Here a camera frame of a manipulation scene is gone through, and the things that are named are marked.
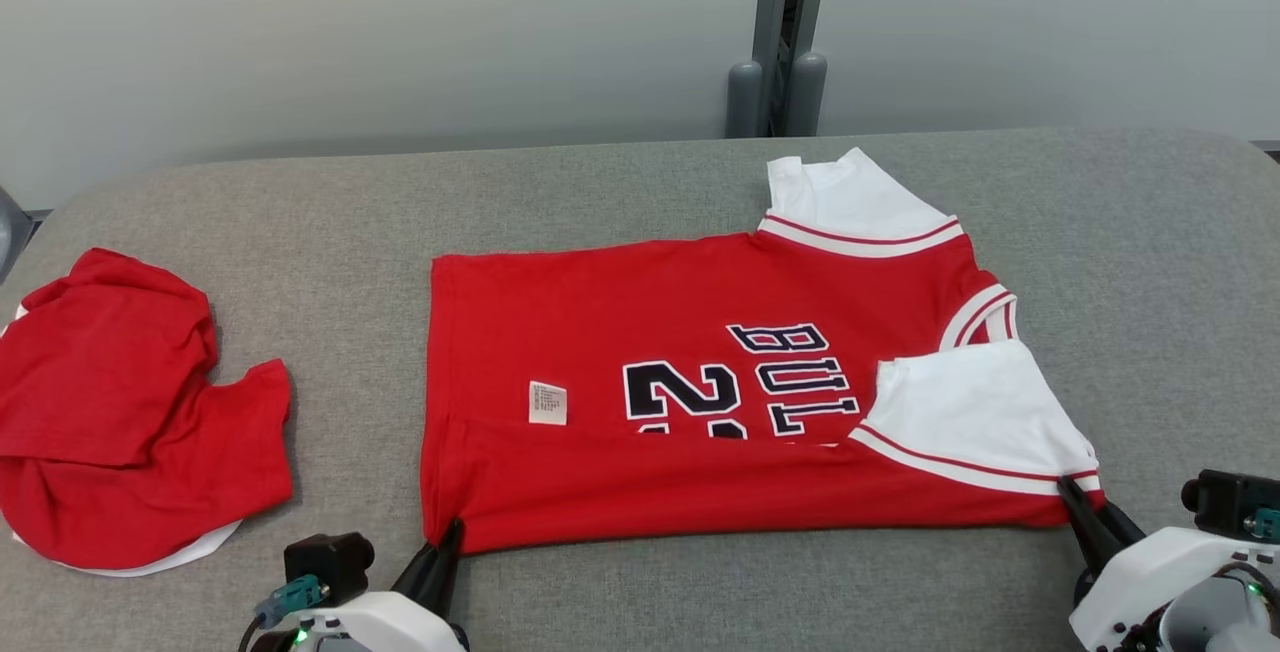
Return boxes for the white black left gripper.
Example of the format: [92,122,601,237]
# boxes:
[285,519,471,652]

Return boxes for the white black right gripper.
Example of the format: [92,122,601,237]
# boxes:
[1057,475,1280,652]

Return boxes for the red white basketball jersey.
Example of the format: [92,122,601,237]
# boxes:
[420,147,1106,558]

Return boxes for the red white shorts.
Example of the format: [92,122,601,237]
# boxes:
[0,247,296,578]

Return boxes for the grey partition leg with foot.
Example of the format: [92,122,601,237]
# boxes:
[0,187,31,283]

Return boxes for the left cable with teal plug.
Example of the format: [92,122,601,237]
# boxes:
[238,575,329,652]

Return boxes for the grey grooved partition post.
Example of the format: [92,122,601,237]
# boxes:
[725,0,833,139]

